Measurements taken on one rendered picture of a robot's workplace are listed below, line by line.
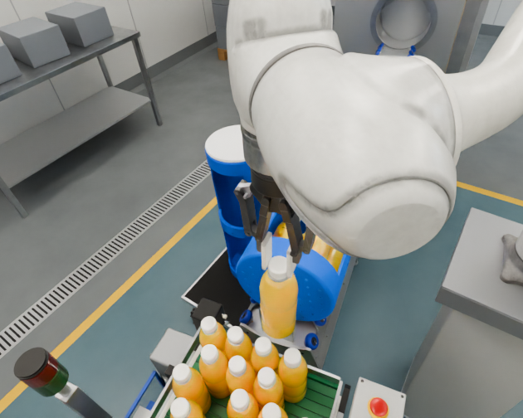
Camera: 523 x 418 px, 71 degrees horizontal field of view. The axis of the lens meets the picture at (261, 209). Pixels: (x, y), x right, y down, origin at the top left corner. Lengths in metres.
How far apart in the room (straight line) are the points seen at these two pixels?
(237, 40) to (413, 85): 0.17
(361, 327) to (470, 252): 1.13
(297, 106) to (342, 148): 0.05
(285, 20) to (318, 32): 0.03
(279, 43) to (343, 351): 1.93
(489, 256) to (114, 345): 1.91
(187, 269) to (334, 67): 2.28
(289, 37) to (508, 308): 0.95
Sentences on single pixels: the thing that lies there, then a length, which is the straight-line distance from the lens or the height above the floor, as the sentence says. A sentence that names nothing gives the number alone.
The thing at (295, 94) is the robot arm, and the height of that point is 1.82.
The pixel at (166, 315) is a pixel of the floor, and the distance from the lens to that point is 2.35.
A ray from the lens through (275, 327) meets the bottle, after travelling 0.75.
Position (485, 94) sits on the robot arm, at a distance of 0.32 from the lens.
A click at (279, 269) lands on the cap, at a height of 1.43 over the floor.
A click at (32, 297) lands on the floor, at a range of 2.82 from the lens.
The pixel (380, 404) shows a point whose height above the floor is 1.11.
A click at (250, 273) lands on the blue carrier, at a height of 1.13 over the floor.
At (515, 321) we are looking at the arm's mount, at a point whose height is 1.06.
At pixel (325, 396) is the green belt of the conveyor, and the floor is 0.90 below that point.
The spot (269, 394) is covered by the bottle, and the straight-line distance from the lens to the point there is 0.92.
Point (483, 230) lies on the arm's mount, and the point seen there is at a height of 1.07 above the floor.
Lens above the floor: 1.95
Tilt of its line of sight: 44 degrees down
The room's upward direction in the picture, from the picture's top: 5 degrees counter-clockwise
